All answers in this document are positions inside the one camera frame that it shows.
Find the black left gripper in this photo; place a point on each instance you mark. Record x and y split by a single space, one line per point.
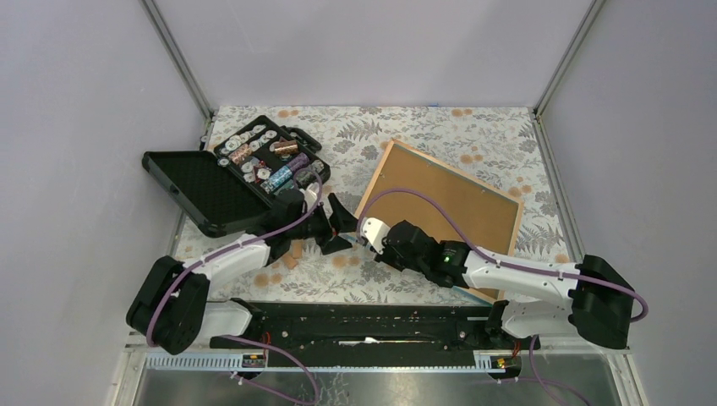
341 221

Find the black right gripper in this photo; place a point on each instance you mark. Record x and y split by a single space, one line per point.
383 255

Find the wooden picture frame blue edge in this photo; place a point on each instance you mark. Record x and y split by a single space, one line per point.
518 224

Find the brown cardboard backing board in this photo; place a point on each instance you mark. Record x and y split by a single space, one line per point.
448 196

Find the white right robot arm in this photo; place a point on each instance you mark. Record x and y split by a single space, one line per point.
589 298

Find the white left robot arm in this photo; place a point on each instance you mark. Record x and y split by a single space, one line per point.
171 309

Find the small wooden block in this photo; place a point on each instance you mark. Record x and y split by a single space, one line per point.
289 261
297 249

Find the blue green poker chip stack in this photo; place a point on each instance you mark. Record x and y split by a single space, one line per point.
277 179

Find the copper poker chip stack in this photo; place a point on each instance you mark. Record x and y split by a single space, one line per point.
285 148

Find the black poker chip case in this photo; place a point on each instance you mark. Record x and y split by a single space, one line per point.
221 190

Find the floral patterned table mat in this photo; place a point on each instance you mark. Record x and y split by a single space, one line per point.
495 144

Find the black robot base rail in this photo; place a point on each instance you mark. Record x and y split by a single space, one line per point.
381 335

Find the aluminium corner post left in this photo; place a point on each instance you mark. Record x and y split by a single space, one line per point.
180 63

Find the aluminium corner post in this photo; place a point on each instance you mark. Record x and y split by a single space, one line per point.
568 55
180 63

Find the aluminium corner post right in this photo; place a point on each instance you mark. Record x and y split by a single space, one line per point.
568 55

